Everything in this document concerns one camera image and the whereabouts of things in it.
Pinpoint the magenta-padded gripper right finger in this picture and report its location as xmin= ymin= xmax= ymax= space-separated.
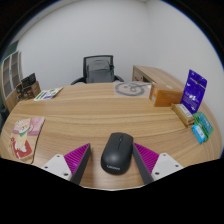
xmin=132 ymin=142 xmax=184 ymax=185

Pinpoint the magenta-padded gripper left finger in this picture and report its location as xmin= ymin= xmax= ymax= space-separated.
xmin=40 ymin=143 xmax=92 ymax=185

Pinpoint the black computer mouse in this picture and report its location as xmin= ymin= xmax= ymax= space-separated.
xmin=100 ymin=131 xmax=135 ymax=175

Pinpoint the blue wipes pack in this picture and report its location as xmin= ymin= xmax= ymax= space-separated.
xmin=191 ymin=123 xmax=207 ymax=145

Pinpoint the small tan box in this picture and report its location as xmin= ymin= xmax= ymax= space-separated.
xmin=171 ymin=103 xmax=196 ymax=127

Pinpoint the green wipes pack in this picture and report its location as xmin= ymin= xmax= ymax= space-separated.
xmin=192 ymin=111 xmax=215 ymax=139

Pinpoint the brown cardboard box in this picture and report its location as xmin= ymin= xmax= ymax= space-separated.
xmin=148 ymin=82 xmax=185 ymax=108

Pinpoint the green white leaflet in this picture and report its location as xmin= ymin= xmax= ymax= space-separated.
xmin=33 ymin=86 xmax=64 ymax=102

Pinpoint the grey circle print sheet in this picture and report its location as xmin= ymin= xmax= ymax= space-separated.
xmin=113 ymin=80 xmax=153 ymax=98

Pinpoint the purple card package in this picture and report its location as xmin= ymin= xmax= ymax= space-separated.
xmin=180 ymin=69 xmax=208 ymax=116

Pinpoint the black brown carton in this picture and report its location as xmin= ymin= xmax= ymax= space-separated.
xmin=15 ymin=72 xmax=42 ymax=102

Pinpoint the wooden side cabinet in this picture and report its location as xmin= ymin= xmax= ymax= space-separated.
xmin=131 ymin=64 xmax=188 ymax=93

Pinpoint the grey backpack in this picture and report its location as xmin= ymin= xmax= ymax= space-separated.
xmin=85 ymin=58 xmax=115 ymax=84

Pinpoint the black office chair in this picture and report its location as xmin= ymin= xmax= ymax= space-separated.
xmin=70 ymin=54 xmax=125 ymax=86

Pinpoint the wooden shelf unit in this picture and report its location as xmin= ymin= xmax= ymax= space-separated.
xmin=0 ymin=50 xmax=24 ymax=113

